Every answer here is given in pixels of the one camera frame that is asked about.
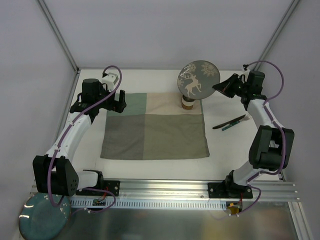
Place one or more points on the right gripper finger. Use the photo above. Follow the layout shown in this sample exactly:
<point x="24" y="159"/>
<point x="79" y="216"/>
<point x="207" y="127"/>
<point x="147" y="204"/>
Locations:
<point x="233" y="79"/>
<point x="228" y="92"/>

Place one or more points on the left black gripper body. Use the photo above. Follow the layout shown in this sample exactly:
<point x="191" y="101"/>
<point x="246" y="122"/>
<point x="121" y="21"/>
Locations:
<point x="116" y="101"/>

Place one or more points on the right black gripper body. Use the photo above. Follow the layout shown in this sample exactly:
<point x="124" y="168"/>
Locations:
<point x="236" y="84"/>

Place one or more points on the green handled fork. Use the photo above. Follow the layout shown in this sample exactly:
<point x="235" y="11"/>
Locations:
<point x="245" y="118"/>

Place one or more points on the black table knife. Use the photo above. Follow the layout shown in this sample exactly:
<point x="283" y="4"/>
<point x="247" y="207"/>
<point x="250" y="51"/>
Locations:
<point x="228" y="122"/>

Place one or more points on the grey reindeer plate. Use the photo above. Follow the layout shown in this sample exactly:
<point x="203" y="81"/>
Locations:
<point x="196" y="80"/>

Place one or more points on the green beige cloth placemat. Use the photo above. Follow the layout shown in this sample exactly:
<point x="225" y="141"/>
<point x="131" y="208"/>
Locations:
<point x="155" y="126"/>

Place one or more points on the metal cup with cork base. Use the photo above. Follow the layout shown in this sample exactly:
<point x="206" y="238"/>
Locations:
<point x="187" y="103"/>

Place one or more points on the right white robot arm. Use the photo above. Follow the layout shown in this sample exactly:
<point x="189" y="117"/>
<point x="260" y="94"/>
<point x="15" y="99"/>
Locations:
<point x="270" y="150"/>

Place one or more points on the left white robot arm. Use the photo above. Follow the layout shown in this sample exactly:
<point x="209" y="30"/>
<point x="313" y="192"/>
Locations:
<point x="54" y="172"/>

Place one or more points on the teal round stool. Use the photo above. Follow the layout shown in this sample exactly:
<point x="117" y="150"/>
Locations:
<point x="39" y="220"/>

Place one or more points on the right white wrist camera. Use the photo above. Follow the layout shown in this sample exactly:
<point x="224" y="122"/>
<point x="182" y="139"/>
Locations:
<point x="245" y="72"/>

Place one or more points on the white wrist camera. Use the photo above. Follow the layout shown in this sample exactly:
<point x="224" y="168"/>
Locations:
<point x="245" y="72"/>
<point x="111" y="80"/>

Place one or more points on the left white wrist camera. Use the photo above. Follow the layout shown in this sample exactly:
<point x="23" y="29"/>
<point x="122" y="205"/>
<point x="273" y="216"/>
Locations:
<point x="111" y="80"/>

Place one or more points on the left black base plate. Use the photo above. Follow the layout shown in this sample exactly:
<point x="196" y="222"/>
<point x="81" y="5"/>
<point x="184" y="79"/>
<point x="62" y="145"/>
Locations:
<point x="105" y="190"/>

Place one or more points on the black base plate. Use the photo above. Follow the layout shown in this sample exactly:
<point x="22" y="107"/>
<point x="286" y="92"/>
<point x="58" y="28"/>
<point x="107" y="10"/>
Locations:
<point x="225" y="190"/>
<point x="105" y="190"/>

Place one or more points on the aluminium mounting rail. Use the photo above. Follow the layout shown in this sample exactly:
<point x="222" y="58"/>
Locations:
<point x="159" y="189"/>

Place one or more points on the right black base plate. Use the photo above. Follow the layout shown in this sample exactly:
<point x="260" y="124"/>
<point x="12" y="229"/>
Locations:
<point x="225" y="190"/>

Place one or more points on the white slotted cable duct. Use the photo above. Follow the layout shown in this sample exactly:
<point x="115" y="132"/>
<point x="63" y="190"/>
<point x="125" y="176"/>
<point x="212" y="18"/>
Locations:
<point x="150" y="204"/>

